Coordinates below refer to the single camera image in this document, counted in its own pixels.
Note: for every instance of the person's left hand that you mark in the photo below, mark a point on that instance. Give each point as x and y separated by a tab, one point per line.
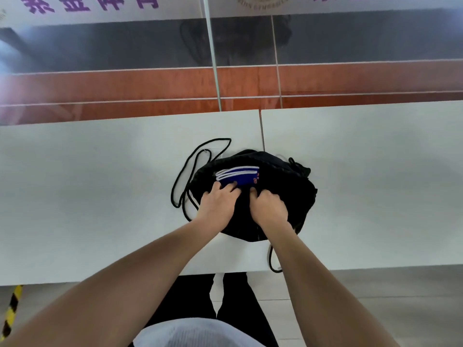
217	209

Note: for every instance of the person's right hand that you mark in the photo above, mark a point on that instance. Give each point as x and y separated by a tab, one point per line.
269	211

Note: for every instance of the person's left fingers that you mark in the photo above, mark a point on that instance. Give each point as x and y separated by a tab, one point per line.
226	189

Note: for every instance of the person's right thumb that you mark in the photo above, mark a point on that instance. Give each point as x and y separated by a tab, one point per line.
253	194

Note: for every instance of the person's left forearm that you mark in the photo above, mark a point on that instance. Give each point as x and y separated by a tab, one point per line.
119	285

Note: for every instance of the person's right forearm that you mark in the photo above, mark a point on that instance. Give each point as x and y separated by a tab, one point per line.
318	285

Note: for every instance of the blue white-striped garment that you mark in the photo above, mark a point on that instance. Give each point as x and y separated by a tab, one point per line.
240	175

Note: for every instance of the person's black trousers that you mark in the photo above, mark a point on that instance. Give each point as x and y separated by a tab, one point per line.
238	307

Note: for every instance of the person's white shirt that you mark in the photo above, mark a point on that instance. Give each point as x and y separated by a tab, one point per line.
199	334

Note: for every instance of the white banner with purple print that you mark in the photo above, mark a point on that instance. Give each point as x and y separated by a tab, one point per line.
361	3
90	10

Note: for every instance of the yellow black hazard tape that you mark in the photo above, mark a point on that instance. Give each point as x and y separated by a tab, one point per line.
10	312

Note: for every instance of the grey metal frame post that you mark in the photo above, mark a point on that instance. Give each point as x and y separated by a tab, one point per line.
213	61

